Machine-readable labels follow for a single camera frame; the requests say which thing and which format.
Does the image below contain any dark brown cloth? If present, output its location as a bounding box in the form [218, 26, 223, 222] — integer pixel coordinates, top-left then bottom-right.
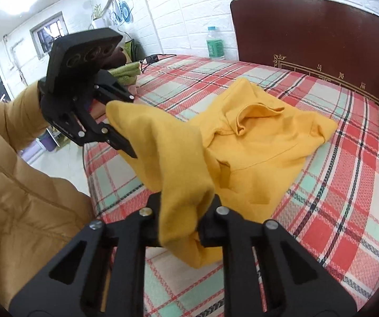
[105, 46, 127, 70]

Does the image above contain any green towel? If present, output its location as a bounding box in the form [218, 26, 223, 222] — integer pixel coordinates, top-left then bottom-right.
[108, 62, 141, 86]

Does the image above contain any green label water bottle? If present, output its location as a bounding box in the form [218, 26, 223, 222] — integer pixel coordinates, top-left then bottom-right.
[206, 26, 226, 61]

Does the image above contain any window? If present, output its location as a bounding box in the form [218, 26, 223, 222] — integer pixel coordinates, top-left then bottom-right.
[29, 11, 68, 53]

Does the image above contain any red plaid blanket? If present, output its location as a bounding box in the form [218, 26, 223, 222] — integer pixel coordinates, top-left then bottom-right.
[83, 54, 379, 317]

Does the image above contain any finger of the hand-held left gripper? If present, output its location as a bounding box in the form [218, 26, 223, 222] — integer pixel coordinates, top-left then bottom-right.
[77, 122, 138, 159]
[90, 69, 136, 106]

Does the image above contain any potted plant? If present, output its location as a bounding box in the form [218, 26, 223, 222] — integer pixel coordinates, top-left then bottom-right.
[91, 3, 111, 30]

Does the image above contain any black cable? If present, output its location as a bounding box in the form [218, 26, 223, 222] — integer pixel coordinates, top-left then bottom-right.
[140, 53, 177, 73]

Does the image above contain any blue white wall sticker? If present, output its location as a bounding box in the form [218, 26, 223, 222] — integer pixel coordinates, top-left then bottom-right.
[108, 0, 135, 25]

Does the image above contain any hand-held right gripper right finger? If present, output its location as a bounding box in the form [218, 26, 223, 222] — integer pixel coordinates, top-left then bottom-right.
[198, 194, 359, 317]

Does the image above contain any yellow t-shirt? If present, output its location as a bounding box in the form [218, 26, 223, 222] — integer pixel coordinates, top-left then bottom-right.
[105, 77, 338, 269]

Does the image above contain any dark brown wooden headboard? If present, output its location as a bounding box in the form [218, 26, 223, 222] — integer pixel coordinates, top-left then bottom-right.
[230, 0, 379, 109]

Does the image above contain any purple plastic bin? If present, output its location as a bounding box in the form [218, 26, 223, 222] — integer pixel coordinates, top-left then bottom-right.
[24, 129, 59, 157]

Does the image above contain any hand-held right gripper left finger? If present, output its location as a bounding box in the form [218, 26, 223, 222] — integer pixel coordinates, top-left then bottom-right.
[8, 192, 163, 317]

